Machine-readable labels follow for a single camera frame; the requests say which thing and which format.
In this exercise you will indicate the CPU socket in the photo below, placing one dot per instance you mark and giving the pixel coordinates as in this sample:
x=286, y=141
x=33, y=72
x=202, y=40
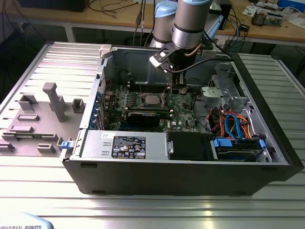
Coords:
x=143, y=100

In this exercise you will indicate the metal locking lever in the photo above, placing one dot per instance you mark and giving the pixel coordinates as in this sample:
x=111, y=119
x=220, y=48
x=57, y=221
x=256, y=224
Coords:
x=140, y=86

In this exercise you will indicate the large black box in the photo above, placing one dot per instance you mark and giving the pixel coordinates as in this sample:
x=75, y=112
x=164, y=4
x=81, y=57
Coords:
x=52, y=4

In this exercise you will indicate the grey circuit module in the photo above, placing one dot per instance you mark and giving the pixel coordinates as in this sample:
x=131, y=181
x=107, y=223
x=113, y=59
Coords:
x=274, y=19

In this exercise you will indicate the small black box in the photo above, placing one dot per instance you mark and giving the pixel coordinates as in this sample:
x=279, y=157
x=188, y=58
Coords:
x=244, y=27

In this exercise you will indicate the black PC case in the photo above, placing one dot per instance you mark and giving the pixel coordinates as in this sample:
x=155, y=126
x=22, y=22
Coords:
x=166, y=179

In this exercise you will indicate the beige case latch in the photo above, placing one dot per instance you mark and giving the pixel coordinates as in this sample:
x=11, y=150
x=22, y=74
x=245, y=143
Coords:
x=104, y=51

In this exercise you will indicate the hard disk in blue carrier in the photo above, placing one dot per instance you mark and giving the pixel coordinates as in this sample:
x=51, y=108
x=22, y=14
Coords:
x=238, y=152

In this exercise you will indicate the black graphics card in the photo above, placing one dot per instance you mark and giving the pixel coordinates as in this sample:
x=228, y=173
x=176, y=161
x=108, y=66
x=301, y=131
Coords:
x=143, y=119

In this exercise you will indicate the green motherboard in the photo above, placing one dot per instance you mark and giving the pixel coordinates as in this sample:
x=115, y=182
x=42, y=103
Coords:
x=181, y=105

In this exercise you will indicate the black drive bay box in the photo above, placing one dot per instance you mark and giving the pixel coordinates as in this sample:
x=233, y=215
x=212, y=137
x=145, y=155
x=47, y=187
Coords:
x=188, y=145

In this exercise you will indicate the blue box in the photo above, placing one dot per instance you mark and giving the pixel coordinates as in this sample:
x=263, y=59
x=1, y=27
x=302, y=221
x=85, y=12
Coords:
x=290, y=3

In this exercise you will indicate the copper heat sink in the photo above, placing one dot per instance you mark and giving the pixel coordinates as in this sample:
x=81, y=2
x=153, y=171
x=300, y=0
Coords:
x=258, y=17

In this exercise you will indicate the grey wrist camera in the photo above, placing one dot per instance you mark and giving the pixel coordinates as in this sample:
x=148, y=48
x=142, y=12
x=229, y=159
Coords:
x=208, y=53

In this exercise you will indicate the wooden desk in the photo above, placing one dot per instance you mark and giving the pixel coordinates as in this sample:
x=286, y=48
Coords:
x=107, y=16

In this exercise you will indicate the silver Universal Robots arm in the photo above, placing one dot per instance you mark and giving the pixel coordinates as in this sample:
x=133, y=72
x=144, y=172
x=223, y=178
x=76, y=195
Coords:
x=190, y=23

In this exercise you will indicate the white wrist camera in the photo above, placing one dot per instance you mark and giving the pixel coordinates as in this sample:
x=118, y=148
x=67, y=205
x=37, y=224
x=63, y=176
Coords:
x=158, y=59

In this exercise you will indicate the green RAM stick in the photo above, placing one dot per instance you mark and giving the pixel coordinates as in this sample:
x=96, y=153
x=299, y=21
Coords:
x=27, y=136

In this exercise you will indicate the black RAM slot bank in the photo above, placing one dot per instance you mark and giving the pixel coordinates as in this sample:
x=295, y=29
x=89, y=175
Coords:
x=164, y=111
x=150, y=87

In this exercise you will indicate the silver power supply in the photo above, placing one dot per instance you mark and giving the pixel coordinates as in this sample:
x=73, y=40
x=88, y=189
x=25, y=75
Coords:
x=100, y=145

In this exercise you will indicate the silver metal drive cage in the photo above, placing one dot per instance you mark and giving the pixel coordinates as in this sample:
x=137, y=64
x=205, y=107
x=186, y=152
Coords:
x=212, y=95

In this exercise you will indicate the blue plastic clip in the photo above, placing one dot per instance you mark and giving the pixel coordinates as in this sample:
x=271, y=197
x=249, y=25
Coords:
x=66, y=145

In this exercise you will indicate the grey parts rack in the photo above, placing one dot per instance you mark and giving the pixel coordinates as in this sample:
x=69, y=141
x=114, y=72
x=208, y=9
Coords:
x=47, y=128

